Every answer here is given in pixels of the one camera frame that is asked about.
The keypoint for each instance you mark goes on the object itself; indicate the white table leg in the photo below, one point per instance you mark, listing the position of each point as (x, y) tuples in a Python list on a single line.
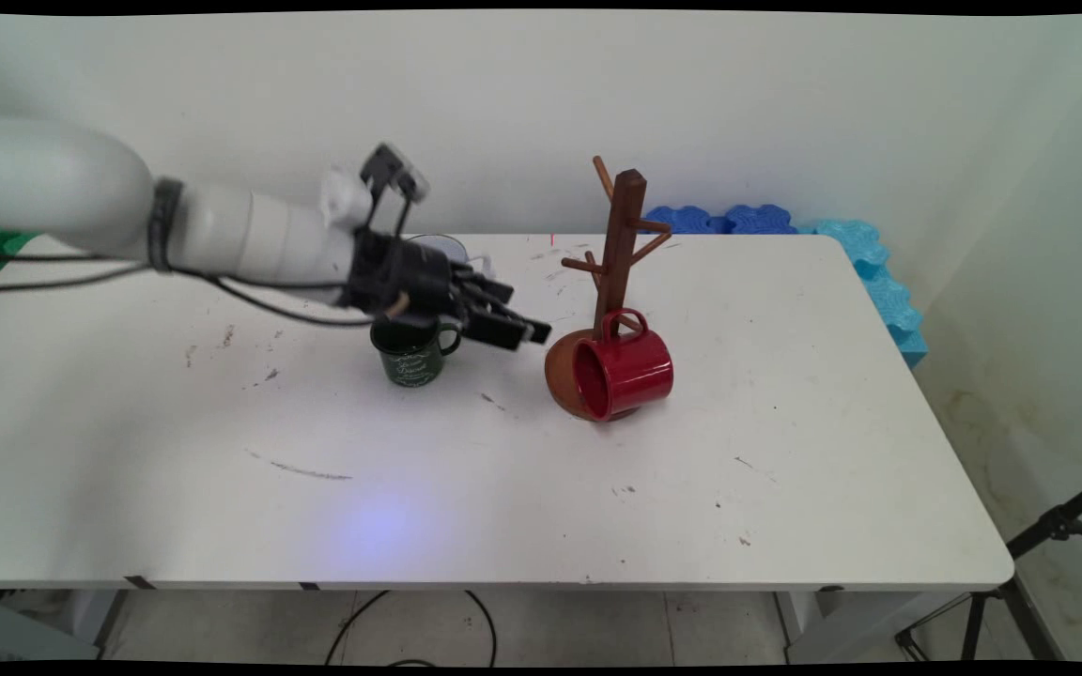
[(842, 624)]

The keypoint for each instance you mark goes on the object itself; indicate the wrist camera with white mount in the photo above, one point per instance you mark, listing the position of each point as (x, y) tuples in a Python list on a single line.
[(391, 174)]

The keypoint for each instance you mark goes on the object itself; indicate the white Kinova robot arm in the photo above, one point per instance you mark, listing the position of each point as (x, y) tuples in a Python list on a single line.
[(62, 183)]

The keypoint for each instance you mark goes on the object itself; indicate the black camera tripod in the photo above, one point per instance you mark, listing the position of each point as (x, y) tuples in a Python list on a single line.
[(1020, 573)]

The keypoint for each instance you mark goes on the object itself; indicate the dark blue foam mat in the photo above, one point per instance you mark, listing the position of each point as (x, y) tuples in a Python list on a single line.
[(687, 220), (760, 219)]

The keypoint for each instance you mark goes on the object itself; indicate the white ceramic pitcher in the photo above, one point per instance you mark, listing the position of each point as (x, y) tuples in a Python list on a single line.
[(442, 250)]

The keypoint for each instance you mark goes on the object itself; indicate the dark green enamel mug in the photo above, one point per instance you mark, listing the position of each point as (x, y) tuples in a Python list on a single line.
[(409, 361)]

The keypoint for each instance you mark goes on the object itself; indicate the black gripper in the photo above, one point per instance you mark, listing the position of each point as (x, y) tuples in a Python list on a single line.
[(400, 277)]

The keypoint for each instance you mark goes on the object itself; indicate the brown wooden mug tree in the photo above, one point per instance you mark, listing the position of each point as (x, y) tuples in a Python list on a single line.
[(618, 244)]

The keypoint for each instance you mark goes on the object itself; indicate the red enamel mug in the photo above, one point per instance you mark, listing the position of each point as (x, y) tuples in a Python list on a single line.
[(630, 371)]

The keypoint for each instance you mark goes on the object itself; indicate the cyan foam mat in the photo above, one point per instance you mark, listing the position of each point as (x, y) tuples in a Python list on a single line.
[(888, 291)]

